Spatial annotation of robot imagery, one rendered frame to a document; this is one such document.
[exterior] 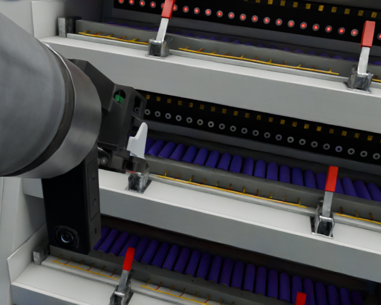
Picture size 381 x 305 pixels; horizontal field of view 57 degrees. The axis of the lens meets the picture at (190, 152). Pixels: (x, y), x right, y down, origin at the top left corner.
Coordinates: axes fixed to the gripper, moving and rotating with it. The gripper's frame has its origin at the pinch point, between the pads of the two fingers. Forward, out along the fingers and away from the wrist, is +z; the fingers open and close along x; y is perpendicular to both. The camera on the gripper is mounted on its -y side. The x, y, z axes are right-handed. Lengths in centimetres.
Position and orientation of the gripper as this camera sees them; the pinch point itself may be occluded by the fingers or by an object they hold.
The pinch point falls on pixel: (127, 164)
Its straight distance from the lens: 46.8
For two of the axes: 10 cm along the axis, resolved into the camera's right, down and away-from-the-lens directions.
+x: -9.7, -2.0, 1.7
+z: 1.5, 1.0, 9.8
